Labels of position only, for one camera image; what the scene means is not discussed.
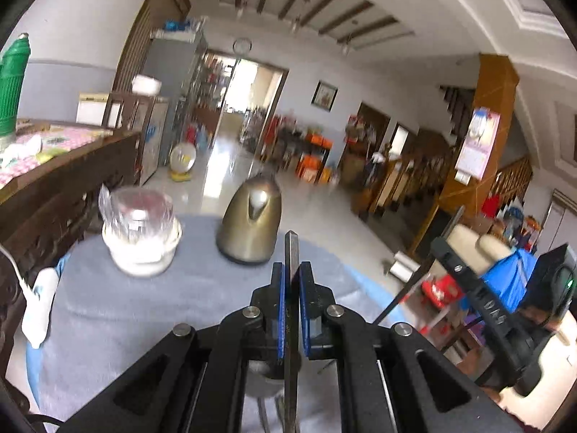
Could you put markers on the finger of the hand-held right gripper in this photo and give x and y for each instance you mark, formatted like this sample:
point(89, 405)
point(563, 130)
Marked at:
point(455, 266)

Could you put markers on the pink floral cloth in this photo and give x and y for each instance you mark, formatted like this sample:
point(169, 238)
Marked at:
point(67, 137)

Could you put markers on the blue table cover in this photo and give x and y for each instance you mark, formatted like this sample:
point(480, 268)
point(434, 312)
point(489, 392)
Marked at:
point(365, 282)

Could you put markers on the green thermos jug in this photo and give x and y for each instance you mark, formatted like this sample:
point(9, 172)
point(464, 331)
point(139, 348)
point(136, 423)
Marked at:
point(13, 85)

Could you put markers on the white power strip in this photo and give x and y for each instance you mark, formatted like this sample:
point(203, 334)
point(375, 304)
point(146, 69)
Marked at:
point(38, 306)

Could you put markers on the white round fan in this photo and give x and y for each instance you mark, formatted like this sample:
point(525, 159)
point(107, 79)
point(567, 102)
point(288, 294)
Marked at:
point(182, 158)

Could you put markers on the red plastic stool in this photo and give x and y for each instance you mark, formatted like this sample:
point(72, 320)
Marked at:
point(439, 291)

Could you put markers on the wall calendar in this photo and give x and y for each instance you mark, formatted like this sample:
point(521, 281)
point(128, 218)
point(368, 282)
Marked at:
point(478, 144)

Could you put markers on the wooden pillar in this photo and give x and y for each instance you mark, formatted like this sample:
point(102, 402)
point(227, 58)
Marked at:
point(491, 85)

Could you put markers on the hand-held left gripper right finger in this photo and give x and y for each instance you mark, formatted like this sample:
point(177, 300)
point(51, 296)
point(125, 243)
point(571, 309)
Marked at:
point(304, 306)

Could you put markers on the dark carved wooden bench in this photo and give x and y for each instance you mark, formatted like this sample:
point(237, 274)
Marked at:
point(67, 198)

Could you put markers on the clear plastic bag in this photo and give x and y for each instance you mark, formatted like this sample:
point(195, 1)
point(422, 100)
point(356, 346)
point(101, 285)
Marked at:
point(135, 212)

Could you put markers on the round wall clock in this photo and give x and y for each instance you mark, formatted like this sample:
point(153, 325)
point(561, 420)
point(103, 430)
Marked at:
point(242, 46)

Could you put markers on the framed wall picture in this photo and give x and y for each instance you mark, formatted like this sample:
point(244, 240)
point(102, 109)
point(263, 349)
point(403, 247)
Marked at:
point(324, 96)

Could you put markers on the blue cloth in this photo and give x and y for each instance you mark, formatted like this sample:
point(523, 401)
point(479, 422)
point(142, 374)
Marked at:
point(509, 275)

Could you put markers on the white bowl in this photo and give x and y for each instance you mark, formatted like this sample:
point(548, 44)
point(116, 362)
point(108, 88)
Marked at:
point(139, 259)

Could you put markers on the brass-coloured electric kettle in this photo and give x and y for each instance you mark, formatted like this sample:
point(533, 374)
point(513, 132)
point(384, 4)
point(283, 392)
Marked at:
point(248, 234)

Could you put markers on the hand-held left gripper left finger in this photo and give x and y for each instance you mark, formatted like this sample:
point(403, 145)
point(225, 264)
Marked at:
point(280, 306)

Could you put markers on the grey tablecloth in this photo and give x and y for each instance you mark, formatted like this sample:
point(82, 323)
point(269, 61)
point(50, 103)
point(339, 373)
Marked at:
point(135, 324)

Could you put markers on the steel spoon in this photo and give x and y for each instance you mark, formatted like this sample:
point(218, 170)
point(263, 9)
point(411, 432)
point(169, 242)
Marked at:
point(292, 252)

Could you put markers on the white paper roll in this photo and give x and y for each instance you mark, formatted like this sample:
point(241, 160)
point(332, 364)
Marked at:
point(401, 268)

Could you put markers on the grey metal cabinet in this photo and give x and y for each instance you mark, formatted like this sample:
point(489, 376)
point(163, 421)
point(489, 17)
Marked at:
point(176, 76)

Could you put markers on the wooden stair railing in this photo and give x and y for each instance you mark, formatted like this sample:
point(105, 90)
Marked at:
point(405, 176)

